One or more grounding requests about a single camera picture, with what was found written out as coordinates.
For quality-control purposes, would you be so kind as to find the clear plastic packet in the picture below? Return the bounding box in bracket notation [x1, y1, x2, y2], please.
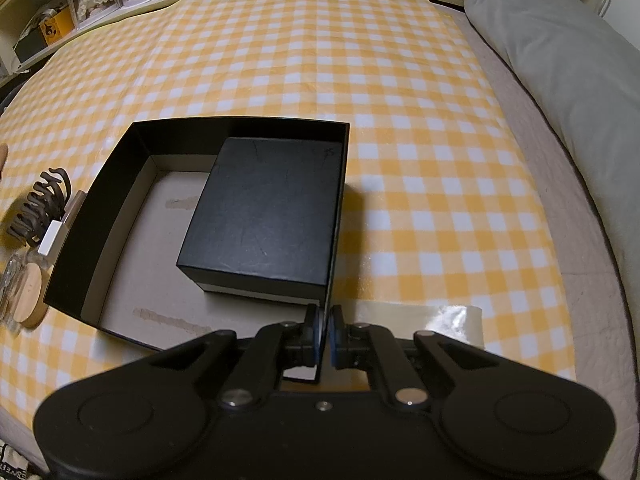
[0, 252, 31, 333]

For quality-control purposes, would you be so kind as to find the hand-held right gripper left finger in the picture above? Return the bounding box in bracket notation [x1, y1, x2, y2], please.
[150, 306, 323, 408]

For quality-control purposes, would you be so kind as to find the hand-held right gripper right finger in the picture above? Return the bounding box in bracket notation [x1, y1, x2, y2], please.
[330, 306, 506, 406]

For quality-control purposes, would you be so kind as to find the brown hair claw clip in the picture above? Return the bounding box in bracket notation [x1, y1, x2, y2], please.
[6, 169, 72, 248]

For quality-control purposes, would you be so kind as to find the small black lidded box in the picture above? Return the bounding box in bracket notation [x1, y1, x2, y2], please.
[175, 136, 346, 308]

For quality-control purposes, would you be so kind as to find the yellow checked mat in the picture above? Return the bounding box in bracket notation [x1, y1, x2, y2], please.
[0, 0, 581, 423]

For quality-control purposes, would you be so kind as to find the yellow box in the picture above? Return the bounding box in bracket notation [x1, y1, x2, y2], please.
[40, 10, 76, 47]

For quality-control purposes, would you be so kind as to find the beige quilted bed sheet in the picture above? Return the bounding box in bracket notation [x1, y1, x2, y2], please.
[450, 7, 640, 441]

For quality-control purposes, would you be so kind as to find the grey pillow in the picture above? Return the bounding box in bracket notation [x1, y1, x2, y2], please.
[464, 0, 640, 271]

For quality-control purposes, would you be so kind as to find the black storage box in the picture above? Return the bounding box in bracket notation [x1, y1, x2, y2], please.
[12, 30, 51, 63]

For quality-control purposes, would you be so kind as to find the large black box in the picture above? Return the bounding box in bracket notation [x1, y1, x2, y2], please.
[44, 117, 351, 383]

